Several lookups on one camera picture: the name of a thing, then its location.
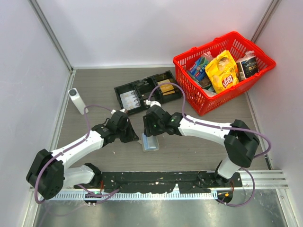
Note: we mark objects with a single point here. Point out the black coffee package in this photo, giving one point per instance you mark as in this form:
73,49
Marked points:
247,67

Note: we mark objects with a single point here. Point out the gold cards stack in tray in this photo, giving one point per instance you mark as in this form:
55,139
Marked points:
166,88

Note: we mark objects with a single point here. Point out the yellow Lays chips bag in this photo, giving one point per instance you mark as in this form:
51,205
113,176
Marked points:
222,72

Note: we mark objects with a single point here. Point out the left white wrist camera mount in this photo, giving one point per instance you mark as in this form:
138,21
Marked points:
122,110

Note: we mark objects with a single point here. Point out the green sponge pack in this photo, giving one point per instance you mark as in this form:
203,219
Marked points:
203,62

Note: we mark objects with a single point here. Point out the white cylindrical bottle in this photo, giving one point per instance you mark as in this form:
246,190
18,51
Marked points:
77,101

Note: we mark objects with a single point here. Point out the blue toothpaste box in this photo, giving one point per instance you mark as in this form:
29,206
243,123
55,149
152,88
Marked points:
195,72

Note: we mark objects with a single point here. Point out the black three-compartment card tray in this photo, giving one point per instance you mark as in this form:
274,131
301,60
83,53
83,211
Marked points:
147,84

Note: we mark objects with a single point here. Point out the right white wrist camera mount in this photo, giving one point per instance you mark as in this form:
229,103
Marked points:
150,103

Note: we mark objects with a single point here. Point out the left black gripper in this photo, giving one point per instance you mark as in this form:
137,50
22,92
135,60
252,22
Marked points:
132,135

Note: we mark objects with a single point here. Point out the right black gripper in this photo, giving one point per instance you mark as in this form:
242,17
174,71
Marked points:
148,130

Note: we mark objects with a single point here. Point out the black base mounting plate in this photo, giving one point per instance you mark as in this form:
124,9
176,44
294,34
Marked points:
161,182

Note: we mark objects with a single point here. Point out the red plastic shopping basket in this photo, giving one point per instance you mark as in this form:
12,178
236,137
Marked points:
237,45

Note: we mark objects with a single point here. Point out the white cards stack in tray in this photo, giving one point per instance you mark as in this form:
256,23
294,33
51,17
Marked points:
130,100

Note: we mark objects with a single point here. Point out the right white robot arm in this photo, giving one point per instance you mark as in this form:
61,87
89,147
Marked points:
240,143

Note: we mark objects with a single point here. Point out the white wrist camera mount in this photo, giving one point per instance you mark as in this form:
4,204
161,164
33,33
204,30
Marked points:
150,103
122,110

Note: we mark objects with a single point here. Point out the black cards stack in tray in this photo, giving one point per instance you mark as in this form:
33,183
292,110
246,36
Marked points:
145,96

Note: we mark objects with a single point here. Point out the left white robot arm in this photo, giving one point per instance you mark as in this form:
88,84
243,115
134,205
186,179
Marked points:
52,170

